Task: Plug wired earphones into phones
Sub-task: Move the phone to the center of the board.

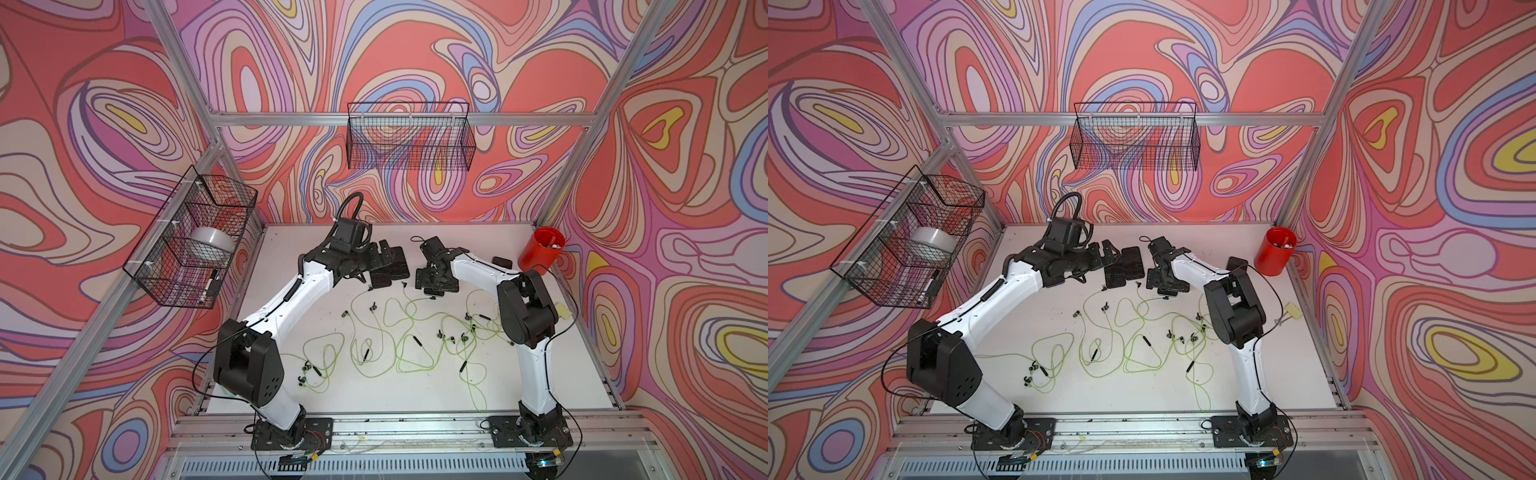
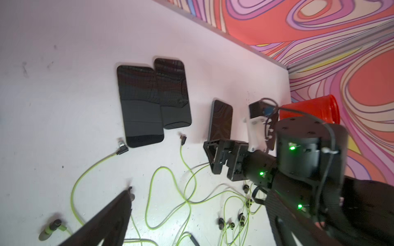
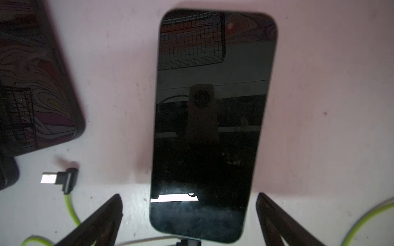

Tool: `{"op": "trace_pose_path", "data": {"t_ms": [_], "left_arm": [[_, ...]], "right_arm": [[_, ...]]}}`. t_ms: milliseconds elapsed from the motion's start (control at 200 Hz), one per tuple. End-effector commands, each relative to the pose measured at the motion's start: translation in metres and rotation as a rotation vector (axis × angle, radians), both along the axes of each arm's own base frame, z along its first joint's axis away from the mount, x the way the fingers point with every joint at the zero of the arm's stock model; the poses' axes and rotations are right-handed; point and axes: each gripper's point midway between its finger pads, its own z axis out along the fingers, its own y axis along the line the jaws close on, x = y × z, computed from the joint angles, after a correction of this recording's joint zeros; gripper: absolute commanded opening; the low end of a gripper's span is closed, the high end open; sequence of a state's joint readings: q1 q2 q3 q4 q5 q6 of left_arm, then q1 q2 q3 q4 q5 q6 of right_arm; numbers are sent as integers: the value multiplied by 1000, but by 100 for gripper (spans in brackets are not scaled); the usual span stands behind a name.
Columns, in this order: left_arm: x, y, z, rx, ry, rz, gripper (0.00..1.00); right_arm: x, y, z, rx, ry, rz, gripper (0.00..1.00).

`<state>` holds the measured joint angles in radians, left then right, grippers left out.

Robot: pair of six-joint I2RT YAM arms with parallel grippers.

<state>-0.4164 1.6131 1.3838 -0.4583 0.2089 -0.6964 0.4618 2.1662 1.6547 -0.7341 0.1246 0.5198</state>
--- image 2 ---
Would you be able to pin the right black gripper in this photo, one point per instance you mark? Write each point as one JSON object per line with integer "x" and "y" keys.
{"x": 257, "y": 166}

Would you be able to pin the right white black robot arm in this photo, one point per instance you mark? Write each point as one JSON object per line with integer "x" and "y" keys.
{"x": 309, "y": 199}

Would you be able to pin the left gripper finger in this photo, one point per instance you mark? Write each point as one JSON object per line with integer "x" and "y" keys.
{"x": 108, "y": 227}

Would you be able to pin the black smartphone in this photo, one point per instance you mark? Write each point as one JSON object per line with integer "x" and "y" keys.
{"x": 220, "y": 121}
{"x": 141, "y": 107}
{"x": 173, "y": 92}

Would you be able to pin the red plastic cup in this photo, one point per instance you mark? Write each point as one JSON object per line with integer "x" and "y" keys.
{"x": 326, "y": 108}

